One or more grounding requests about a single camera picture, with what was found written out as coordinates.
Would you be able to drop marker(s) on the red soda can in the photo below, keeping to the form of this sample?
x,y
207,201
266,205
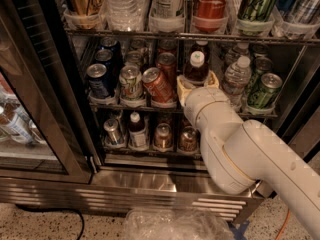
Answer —
x,y
168,64
157,85

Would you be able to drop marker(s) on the glass fridge door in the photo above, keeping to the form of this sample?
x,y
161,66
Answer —
x,y
37,62

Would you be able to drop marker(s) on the steel fridge cabinet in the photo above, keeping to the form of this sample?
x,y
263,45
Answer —
x,y
124,178

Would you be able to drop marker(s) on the front blue soda can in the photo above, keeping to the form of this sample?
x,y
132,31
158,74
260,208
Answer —
x,y
99,81

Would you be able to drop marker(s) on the blue soda can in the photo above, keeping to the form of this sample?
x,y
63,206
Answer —
x,y
99,81
105,57

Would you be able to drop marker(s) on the front red soda can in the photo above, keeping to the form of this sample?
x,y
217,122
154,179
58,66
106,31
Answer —
x,y
157,85

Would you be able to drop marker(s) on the brown bottle behind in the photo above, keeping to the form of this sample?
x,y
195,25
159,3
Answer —
x,y
203,47

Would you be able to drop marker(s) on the silver can bottom shelf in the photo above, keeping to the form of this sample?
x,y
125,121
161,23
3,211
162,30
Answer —
x,y
114,135

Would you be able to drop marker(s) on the front clear water bottle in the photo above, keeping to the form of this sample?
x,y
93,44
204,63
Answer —
x,y
236,78

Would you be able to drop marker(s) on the blue label plastic bottle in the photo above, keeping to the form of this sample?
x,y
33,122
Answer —
x,y
196,69

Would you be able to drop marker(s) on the gold can top shelf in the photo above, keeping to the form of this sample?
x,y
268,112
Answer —
x,y
83,14

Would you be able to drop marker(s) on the clear plastic bag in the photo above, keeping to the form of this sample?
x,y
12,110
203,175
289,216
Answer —
x,y
153,224

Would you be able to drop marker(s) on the large Coca-Cola bottle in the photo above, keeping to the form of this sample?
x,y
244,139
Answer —
x,y
208,15

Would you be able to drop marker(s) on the small bottle bottom shelf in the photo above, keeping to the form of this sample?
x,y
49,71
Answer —
x,y
137,132

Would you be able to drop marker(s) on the front white green can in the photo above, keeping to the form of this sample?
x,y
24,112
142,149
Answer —
x,y
130,80

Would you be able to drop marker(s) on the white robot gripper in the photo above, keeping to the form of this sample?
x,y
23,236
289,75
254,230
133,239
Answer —
x,y
204,105

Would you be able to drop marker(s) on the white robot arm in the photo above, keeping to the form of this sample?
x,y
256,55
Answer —
x,y
237,153

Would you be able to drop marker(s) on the green can top shelf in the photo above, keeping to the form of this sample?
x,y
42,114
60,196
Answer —
x,y
253,11

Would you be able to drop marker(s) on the clear bottle top shelf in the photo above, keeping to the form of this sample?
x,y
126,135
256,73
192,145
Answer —
x,y
125,15

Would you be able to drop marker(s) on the white label bottle top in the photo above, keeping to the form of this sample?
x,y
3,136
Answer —
x,y
167,16

